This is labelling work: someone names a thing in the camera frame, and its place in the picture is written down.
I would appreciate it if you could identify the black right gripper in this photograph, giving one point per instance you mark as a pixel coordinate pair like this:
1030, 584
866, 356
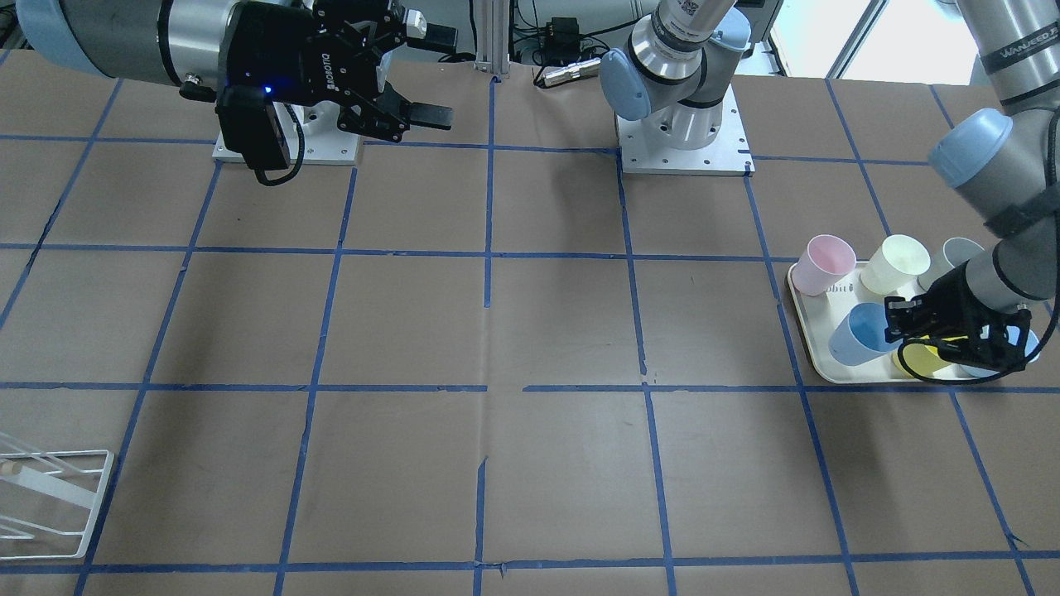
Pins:
269, 45

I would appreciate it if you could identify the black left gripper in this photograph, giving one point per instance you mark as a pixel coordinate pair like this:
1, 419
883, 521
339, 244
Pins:
955, 300

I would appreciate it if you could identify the light blue plastic cup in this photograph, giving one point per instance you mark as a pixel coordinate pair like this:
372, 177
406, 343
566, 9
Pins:
861, 336

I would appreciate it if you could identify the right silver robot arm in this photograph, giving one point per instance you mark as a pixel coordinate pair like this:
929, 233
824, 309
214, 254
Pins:
160, 42

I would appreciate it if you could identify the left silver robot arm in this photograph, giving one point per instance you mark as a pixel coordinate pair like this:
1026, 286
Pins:
1003, 162

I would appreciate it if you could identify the yellow plastic cup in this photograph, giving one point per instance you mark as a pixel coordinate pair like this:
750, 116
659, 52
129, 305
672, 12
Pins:
924, 360

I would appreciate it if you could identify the grey plastic cup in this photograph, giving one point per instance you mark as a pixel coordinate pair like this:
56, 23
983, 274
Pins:
954, 252

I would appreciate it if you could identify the cream plastic cup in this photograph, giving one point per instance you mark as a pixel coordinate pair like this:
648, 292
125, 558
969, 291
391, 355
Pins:
897, 261

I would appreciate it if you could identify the pink plastic cup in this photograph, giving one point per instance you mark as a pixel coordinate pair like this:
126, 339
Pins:
826, 260

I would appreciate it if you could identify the cream plastic tray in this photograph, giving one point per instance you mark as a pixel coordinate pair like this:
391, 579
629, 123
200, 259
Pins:
819, 316

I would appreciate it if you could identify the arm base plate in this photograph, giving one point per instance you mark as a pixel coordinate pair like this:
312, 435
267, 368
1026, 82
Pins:
326, 144
682, 140

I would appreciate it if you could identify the aluminium frame post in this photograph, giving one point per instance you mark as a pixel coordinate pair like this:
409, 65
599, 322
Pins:
492, 32

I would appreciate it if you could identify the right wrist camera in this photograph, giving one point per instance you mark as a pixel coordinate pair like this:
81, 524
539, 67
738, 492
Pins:
250, 126

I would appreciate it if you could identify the white wire cup rack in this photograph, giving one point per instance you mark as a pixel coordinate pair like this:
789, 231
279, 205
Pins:
51, 500

